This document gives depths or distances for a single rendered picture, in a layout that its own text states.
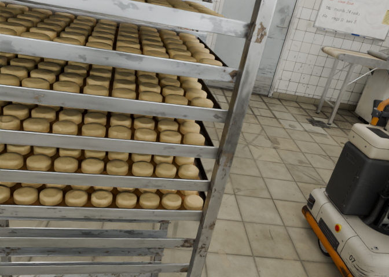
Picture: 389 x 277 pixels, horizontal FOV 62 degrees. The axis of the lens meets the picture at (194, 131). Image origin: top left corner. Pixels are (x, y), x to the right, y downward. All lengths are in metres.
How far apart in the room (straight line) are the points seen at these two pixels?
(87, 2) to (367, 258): 1.81
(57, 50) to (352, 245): 1.82
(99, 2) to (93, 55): 0.09
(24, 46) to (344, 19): 4.92
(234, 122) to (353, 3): 4.73
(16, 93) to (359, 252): 1.81
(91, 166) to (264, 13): 0.48
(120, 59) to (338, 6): 4.74
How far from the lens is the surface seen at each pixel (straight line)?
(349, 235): 2.12
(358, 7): 5.37
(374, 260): 2.04
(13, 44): 0.65
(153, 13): 0.61
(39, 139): 0.71
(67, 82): 0.72
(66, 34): 0.73
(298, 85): 5.28
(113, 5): 0.61
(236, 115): 0.66
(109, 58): 0.62
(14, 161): 0.79
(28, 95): 0.67
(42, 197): 0.83
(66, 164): 0.77
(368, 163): 2.06
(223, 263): 1.98
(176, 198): 0.85
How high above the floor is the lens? 1.39
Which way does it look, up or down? 24 degrees down
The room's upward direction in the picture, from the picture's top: 12 degrees clockwise
